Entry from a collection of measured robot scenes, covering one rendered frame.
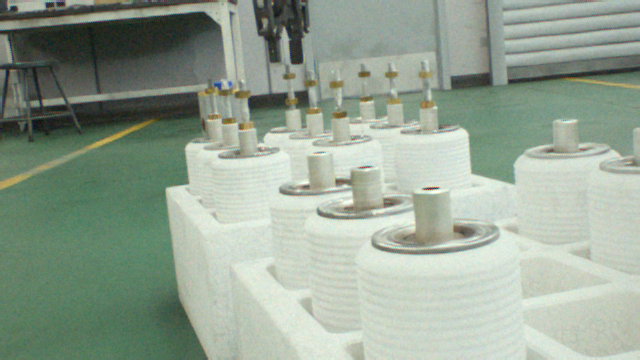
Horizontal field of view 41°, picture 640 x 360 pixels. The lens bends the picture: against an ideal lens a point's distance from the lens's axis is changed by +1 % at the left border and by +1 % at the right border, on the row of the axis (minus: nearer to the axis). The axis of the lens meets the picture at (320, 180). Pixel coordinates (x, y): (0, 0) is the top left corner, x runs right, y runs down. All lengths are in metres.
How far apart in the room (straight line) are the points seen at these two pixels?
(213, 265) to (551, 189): 0.39
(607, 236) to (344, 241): 0.22
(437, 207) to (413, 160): 0.57
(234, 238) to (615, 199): 0.44
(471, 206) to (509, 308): 0.56
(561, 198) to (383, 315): 0.33
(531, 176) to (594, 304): 0.19
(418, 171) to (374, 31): 5.01
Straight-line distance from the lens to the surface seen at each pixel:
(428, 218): 0.50
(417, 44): 6.08
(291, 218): 0.70
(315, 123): 1.16
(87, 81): 6.27
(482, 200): 1.06
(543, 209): 0.79
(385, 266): 0.48
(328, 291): 0.60
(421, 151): 1.06
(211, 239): 0.96
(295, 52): 1.31
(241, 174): 0.99
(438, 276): 0.47
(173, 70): 6.14
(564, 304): 0.62
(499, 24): 6.07
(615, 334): 0.65
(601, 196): 0.70
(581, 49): 6.25
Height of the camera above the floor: 0.37
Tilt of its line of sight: 9 degrees down
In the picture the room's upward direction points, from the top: 6 degrees counter-clockwise
